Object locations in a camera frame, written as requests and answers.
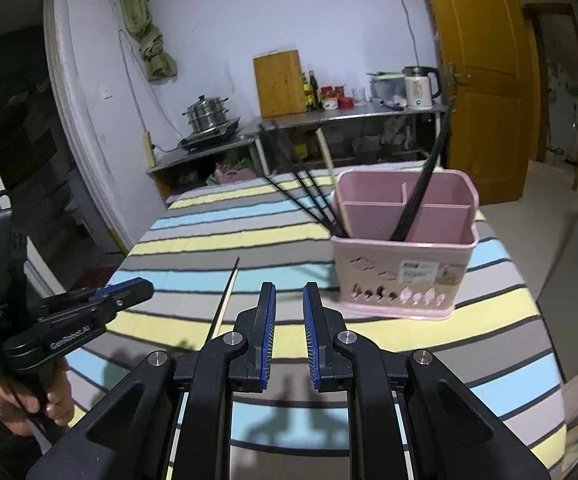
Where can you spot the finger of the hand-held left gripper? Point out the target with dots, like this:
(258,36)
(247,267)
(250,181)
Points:
(119,296)

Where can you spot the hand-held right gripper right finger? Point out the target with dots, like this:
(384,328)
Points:
(311,340)

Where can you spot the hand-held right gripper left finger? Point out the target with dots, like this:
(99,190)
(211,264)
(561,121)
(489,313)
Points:
(268,340)

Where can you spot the black chopstick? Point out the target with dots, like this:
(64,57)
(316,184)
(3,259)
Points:
(224,302)
(426,180)
(314,197)
(299,203)
(321,199)
(411,205)

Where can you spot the wooden chopstick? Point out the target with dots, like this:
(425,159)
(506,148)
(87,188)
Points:
(330,180)
(229,295)

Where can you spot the pink plastic utensil holder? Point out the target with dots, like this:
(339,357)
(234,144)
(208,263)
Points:
(399,270)

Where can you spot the person's left hand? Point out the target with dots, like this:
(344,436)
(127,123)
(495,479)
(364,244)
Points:
(61,395)

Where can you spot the striped cloth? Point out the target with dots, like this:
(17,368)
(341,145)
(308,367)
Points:
(419,360)

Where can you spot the yellowish power strip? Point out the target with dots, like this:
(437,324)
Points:
(148,150)

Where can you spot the black induction cooker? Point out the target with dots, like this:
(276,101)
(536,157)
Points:
(209,137)

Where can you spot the steel steamer pot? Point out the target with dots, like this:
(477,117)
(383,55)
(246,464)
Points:
(208,112)

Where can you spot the stainless steel counter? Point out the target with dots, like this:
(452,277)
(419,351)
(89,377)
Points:
(349,115)

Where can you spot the small red lid jar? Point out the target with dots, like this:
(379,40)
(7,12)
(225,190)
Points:
(346,102)

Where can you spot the clear drinking glass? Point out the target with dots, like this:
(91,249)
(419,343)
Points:
(359,96)

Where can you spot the dark glass bottle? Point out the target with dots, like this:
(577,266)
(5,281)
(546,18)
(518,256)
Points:
(314,90)

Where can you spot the wooden cutting board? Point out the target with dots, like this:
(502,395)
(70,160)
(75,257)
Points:
(279,85)

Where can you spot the green hanging cloth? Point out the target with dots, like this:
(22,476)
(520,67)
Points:
(146,35)

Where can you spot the white electric kettle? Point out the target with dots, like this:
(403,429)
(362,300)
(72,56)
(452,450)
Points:
(419,90)

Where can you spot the yellow wooden door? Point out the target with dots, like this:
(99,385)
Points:
(479,60)

